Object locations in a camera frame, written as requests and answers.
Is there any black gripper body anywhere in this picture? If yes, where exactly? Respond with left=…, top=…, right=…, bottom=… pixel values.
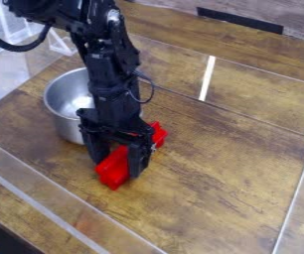
left=76, top=88, right=155, bottom=144

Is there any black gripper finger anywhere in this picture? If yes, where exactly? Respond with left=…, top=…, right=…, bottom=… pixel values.
left=81, top=132, right=109, bottom=164
left=127, top=142, right=152, bottom=179

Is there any red rectangular block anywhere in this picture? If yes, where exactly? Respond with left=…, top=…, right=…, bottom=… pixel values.
left=95, top=121, right=168, bottom=191

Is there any silver metal pot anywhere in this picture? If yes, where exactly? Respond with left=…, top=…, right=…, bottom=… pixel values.
left=44, top=67, right=93, bottom=146

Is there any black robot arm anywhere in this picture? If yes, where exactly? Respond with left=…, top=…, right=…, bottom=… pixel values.
left=2, top=0, right=154, bottom=178

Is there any clear acrylic front panel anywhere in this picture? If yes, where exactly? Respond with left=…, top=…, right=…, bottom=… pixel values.
left=0, top=147, right=167, bottom=254

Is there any clear acrylic stand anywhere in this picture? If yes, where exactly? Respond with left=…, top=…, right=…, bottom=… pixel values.
left=48, top=29, right=76, bottom=57

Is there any black strip on table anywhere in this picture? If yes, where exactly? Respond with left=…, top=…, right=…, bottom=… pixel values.
left=196, top=7, right=283, bottom=35

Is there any black cable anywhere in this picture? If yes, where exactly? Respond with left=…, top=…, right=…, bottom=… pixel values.
left=0, top=16, right=53, bottom=54

